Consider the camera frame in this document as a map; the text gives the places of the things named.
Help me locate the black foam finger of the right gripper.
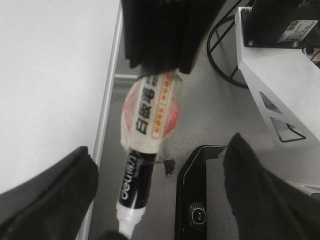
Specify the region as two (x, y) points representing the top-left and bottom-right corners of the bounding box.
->
(121, 0), (183, 71)
(178, 0), (225, 74)

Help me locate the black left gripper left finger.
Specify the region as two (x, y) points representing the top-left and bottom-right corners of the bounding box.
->
(0, 146), (98, 240)

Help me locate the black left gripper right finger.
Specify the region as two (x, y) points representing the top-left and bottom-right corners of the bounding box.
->
(223, 133), (320, 240)

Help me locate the black white whiteboard marker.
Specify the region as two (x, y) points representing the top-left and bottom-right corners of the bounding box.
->
(116, 70), (182, 240)

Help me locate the white whiteboard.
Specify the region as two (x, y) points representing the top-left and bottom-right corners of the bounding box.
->
(0, 0), (124, 240)

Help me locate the black mounted device with label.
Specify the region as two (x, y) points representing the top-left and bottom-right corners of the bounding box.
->
(240, 0), (320, 49)

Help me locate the black tape scrap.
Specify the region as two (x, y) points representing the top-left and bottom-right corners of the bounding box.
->
(162, 159), (176, 177)

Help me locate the white metal stand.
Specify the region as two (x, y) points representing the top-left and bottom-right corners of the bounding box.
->
(234, 6), (320, 198)

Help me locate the black camera device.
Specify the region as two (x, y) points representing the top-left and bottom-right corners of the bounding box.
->
(174, 145), (238, 240)

